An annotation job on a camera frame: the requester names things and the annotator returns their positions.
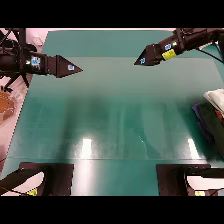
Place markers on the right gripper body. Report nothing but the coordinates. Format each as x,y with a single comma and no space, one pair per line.
166,50

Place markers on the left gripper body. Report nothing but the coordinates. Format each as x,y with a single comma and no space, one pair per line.
41,64

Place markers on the white T-shirt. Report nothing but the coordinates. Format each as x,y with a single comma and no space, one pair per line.
216,97

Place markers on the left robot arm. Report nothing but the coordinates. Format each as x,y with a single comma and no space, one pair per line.
10,61

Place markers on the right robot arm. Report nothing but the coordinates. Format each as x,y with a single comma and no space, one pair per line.
200,36

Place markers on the blue garment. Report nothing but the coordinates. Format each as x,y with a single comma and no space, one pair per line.
201,118

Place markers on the red garment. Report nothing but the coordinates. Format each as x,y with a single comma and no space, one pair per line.
220,116

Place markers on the dark green garment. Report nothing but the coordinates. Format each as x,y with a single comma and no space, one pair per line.
213,121

